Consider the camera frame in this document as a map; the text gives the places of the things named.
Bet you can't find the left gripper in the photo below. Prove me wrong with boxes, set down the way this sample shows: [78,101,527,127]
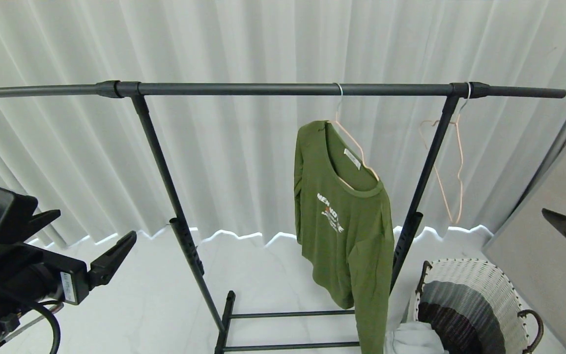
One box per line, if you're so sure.
[0,210,137,320]

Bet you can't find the pink clothes hanger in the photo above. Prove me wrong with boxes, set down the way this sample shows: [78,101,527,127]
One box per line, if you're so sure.
[330,84,380,192]
[419,96,470,225]

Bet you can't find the pale grey shorts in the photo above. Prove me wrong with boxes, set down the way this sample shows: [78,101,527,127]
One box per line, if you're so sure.
[385,321,448,354]

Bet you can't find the green printed shirt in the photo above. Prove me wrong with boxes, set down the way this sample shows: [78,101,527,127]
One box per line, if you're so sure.
[294,120,396,354]

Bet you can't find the white laundry basket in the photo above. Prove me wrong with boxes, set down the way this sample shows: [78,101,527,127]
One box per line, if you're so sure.
[413,259,544,354]

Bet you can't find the black clothes rack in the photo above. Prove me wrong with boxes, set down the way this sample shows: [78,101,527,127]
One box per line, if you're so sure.
[0,80,566,354]

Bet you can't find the white curtain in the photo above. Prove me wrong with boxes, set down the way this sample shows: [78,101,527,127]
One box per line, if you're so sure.
[0,0,566,249]

